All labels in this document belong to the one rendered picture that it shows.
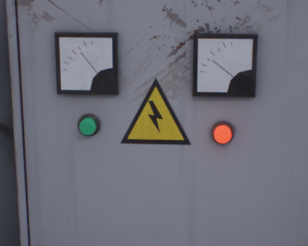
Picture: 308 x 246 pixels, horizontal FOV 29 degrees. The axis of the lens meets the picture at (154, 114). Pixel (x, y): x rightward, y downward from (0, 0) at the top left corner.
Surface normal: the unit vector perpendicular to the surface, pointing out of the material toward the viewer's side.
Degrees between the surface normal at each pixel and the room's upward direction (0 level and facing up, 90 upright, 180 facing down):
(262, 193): 90
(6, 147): 90
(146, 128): 90
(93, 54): 90
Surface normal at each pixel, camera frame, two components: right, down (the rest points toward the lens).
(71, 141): -0.07, 0.25
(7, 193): 0.95, 0.07
